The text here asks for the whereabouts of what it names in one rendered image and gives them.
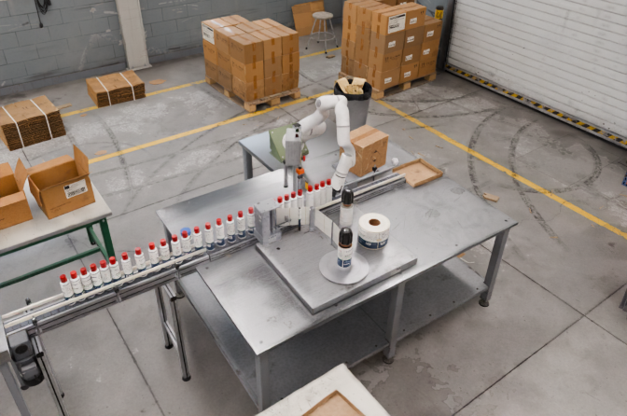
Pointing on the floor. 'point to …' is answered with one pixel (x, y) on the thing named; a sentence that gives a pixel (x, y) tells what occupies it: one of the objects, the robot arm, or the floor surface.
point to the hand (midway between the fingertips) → (333, 194)
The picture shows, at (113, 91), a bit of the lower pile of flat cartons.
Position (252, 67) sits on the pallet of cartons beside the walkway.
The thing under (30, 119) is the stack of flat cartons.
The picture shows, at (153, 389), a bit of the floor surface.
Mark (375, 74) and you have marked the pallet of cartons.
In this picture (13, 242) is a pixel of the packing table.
